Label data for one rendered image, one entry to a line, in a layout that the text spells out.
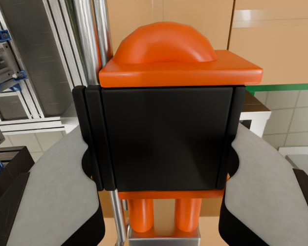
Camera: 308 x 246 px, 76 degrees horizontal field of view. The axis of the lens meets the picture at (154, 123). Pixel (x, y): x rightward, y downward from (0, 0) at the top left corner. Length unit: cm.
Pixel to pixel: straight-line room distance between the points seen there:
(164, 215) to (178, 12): 55
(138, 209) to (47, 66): 102
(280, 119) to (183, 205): 147
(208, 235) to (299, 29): 63
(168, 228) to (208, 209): 25
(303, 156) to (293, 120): 32
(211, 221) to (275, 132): 127
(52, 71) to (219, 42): 80
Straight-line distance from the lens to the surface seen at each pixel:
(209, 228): 46
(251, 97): 84
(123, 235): 18
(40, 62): 114
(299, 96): 159
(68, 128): 76
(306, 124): 174
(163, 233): 19
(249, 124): 77
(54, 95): 118
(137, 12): 65
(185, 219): 18
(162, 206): 21
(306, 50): 81
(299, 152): 185
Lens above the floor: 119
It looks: 60 degrees down
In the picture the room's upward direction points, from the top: 180 degrees counter-clockwise
